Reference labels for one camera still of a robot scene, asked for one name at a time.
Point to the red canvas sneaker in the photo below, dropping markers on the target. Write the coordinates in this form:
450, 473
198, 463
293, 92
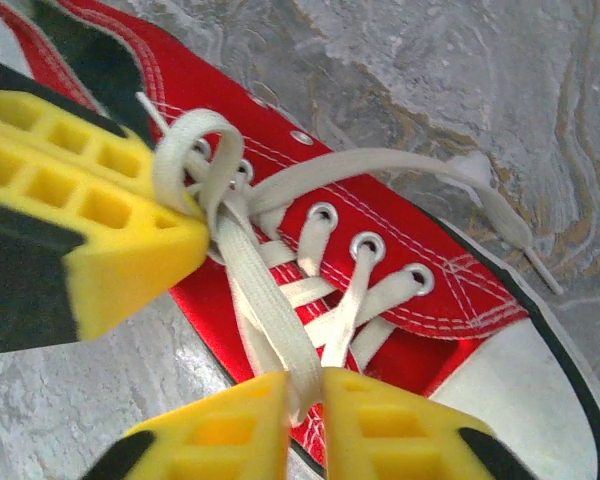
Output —
380, 210

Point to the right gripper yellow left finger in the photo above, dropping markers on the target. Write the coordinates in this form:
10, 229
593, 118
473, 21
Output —
220, 440

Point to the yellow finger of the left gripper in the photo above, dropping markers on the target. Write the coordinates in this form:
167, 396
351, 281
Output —
40, 117
130, 265

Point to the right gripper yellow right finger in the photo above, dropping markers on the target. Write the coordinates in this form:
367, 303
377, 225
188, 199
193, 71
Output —
395, 440

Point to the white shoelace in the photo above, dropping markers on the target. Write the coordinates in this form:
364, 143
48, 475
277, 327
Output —
260, 280

